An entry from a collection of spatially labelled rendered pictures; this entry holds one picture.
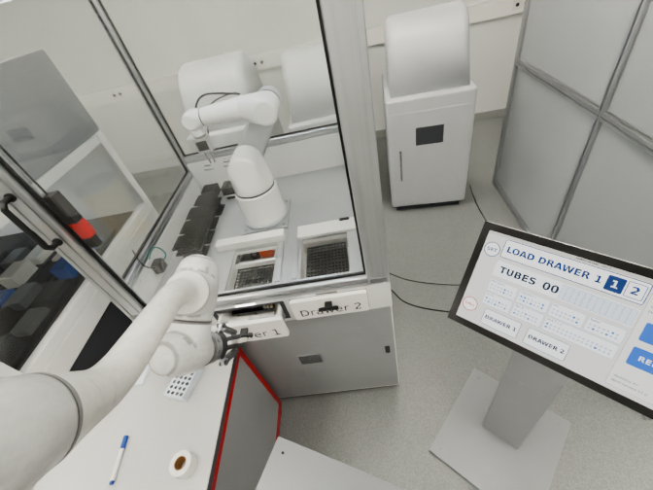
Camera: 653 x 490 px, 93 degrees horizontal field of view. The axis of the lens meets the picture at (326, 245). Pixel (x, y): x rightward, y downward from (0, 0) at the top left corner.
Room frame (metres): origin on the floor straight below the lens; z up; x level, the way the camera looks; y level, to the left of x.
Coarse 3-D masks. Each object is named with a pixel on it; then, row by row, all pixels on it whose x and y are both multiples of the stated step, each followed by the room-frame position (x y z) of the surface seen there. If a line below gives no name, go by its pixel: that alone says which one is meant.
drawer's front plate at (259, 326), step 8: (256, 320) 0.71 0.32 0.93; (264, 320) 0.70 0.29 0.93; (272, 320) 0.70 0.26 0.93; (280, 320) 0.69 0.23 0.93; (216, 328) 0.73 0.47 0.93; (232, 328) 0.72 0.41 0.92; (240, 328) 0.71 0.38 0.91; (248, 328) 0.71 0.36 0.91; (256, 328) 0.70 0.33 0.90; (264, 328) 0.70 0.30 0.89; (272, 328) 0.69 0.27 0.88; (280, 328) 0.69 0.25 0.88; (256, 336) 0.71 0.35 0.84; (264, 336) 0.70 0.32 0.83; (272, 336) 0.70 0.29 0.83; (280, 336) 0.69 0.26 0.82
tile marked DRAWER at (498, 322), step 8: (488, 312) 0.45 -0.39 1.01; (496, 312) 0.44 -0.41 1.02; (480, 320) 0.45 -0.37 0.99; (488, 320) 0.44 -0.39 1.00; (496, 320) 0.43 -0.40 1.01; (504, 320) 0.42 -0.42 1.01; (512, 320) 0.41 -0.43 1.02; (496, 328) 0.42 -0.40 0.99; (504, 328) 0.41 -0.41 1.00; (512, 328) 0.40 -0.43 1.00; (520, 328) 0.39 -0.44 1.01; (512, 336) 0.38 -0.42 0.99
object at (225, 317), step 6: (276, 306) 0.83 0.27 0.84; (222, 312) 0.82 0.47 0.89; (228, 312) 0.85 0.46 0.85; (258, 312) 0.82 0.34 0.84; (264, 312) 0.81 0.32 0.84; (270, 312) 0.81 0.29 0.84; (276, 312) 0.80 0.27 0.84; (282, 312) 0.76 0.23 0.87; (222, 318) 0.80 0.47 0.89; (228, 318) 0.83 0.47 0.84; (234, 318) 0.83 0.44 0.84; (240, 318) 0.82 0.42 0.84; (246, 318) 0.81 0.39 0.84
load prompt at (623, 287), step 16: (512, 256) 0.52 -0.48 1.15; (528, 256) 0.50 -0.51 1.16; (544, 256) 0.48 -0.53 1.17; (560, 256) 0.46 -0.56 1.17; (560, 272) 0.43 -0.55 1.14; (576, 272) 0.42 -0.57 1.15; (592, 272) 0.40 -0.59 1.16; (608, 272) 0.38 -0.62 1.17; (592, 288) 0.38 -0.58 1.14; (608, 288) 0.36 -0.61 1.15; (624, 288) 0.35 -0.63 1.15; (640, 288) 0.33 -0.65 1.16; (640, 304) 0.31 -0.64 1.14
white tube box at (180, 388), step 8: (184, 376) 0.65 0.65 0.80; (192, 376) 0.64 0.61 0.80; (176, 384) 0.63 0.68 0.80; (184, 384) 0.62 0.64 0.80; (192, 384) 0.62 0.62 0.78; (168, 392) 0.61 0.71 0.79; (176, 392) 0.60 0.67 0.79; (184, 392) 0.59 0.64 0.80; (176, 400) 0.58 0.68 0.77; (184, 400) 0.57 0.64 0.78
